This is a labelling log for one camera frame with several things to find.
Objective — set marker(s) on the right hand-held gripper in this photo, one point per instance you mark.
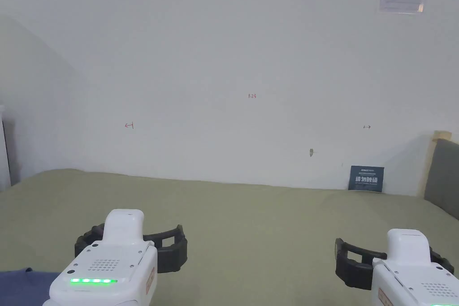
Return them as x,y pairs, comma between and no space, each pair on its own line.
412,277

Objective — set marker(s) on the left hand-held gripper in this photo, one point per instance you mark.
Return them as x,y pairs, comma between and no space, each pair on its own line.
107,270

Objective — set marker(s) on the dark blue sign card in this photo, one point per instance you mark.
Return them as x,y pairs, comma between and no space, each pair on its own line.
365,180

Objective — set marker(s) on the dark blue garment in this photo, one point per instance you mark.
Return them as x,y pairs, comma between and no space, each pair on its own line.
25,286

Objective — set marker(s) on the bed with pale green sheet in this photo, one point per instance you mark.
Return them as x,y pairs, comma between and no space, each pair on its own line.
251,220

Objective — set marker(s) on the grey padded headboard, wooden frame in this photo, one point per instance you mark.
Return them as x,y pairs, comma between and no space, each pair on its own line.
444,177

